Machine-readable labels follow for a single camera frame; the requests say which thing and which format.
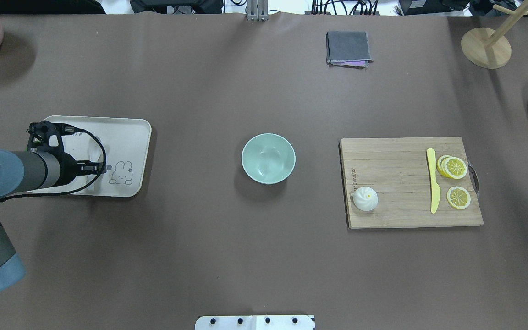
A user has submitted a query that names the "bamboo cutting board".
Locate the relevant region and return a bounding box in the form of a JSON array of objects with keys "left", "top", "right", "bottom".
[{"left": 340, "top": 137, "right": 484, "bottom": 229}]

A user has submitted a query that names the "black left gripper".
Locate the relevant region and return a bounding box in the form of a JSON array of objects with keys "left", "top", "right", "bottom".
[{"left": 59, "top": 153, "right": 105, "bottom": 186}]

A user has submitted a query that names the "mint green bowl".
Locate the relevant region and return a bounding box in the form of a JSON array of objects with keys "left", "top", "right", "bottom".
[{"left": 241, "top": 133, "right": 296, "bottom": 185}]

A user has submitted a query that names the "wooden mug tree stand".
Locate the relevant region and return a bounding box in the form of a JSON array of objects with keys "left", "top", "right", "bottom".
[{"left": 461, "top": 0, "right": 528, "bottom": 69}]

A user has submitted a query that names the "grey folded cloth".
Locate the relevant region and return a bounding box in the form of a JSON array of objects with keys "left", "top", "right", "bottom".
[{"left": 325, "top": 31, "right": 374, "bottom": 68}]

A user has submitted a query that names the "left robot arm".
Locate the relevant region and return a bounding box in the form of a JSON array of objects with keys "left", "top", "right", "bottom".
[{"left": 0, "top": 150, "right": 108, "bottom": 291}]

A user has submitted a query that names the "single lemon slice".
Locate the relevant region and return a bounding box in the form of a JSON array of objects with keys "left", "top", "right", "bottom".
[{"left": 446, "top": 186, "right": 471, "bottom": 209}]

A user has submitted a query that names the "white steamed bun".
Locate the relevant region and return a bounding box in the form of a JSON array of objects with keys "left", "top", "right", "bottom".
[{"left": 352, "top": 186, "right": 379, "bottom": 212}]

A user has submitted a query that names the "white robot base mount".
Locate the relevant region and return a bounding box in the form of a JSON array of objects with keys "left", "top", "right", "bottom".
[{"left": 194, "top": 314, "right": 316, "bottom": 330}]

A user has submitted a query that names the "aluminium frame post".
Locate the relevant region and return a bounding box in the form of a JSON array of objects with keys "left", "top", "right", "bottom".
[{"left": 246, "top": 0, "right": 269, "bottom": 22}]

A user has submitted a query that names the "white ceramic spoon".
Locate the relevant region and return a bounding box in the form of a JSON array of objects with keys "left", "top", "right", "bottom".
[{"left": 86, "top": 140, "right": 105, "bottom": 196}]

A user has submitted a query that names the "yellow plastic knife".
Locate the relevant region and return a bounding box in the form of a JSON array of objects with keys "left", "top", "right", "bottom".
[{"left": 426, "top": 148, "right": 441, "bottom": 215}]

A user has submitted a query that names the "beige rabbit tray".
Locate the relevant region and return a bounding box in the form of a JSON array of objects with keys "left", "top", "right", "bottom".
[{"left": 30, "top": 115, "right": 152, "bottom": 197}]

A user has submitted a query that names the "black camera cable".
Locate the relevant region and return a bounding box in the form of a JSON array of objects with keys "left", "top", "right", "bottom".
[{"left": 0, "top": 127, "right": 107, "bottom": 202}]

